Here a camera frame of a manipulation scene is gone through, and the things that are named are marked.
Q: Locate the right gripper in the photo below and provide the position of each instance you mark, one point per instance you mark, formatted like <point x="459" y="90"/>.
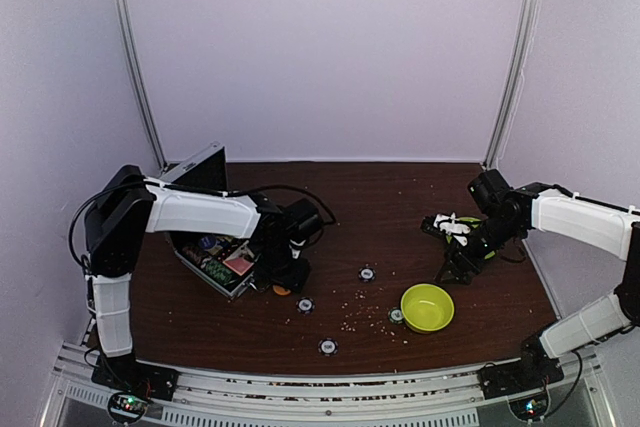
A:
<point x="452" y="263"/>

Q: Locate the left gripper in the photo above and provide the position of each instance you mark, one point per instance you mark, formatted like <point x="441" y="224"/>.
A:
<point x="295" y="280"/>

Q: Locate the orange big blind button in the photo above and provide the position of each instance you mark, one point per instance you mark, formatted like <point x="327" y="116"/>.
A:
<point x="281" y="290"/>

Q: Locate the purple 500 chip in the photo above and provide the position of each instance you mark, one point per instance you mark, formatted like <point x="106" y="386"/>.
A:
<point x="328" y="346"/>
<point x="366" y="274"/>
<point x="305" y="305"/>

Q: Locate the aluminium poker case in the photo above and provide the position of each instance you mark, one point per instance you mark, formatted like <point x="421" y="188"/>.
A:
<point x="192" y="201"/>

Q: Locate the blue small blind button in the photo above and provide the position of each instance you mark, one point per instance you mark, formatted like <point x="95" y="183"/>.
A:
<point x="207" y="242"/>

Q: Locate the blue gold card deck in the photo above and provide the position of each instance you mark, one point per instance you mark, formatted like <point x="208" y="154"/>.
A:
<point x="222" y="245"/>

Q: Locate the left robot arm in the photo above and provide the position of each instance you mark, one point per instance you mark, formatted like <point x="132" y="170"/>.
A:
<point x="271" y="238"/>

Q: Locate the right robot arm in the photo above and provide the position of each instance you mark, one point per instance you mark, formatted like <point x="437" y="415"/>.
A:
<point x="593" y="239"/>

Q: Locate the pink playing card deck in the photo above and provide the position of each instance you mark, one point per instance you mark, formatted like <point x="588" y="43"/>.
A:
<point x="239" y="265"/>

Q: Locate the green plate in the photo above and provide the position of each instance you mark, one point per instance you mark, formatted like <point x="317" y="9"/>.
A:
<point x="477" y="247"/>

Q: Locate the green bowl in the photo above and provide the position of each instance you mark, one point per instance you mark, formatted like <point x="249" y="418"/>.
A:
<point x="427" y="308"/>

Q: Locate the green poker chip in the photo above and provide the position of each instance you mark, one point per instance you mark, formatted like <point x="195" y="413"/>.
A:
<point x="396" y="316"/>

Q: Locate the purple 500 chip front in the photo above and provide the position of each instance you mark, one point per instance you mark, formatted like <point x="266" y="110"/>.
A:
<point x="328" y="346"/>

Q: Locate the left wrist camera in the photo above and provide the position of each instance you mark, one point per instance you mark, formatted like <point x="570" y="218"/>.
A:
<point x="296" y="248"/>

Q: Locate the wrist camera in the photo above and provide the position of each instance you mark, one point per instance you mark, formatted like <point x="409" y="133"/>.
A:
<point x="296" y="248"/>
<point x="448" y="227"/>

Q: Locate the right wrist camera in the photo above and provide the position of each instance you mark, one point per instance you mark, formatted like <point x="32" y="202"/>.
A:
<point x="448" y="227"/>

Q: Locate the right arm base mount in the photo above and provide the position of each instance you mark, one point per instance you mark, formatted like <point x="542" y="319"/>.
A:
<point x="525" y="381"/>

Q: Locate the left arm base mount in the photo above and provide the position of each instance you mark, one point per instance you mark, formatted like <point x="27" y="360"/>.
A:
<point x="136" y="385"/>

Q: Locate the right frame post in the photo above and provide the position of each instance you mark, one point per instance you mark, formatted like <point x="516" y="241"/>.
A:
<point x="513" y="83"/>

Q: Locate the frame post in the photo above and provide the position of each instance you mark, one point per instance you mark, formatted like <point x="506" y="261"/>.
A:
<point x="513" y="83"/>
<point x="137" y="83"/>

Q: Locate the left frame post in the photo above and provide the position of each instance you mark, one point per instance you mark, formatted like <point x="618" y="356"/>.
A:
<point x="137" y="83"/>

